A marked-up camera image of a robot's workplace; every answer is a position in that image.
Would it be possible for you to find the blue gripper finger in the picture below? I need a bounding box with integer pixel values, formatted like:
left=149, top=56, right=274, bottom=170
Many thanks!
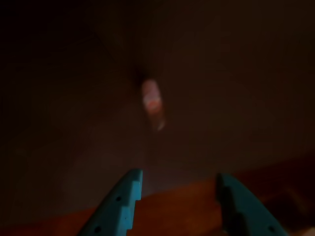
left=216, top=172, right=290, bottom=236
left=78, top=169, right=144, bottom=236

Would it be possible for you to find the small glass vial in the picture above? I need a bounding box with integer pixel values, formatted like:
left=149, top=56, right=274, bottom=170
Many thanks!
left=141, top=78, right=166, bottom=131

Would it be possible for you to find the dark grey mat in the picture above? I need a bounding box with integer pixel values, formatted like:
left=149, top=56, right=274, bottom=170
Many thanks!
left=0, top=0, right=315, bottom=228

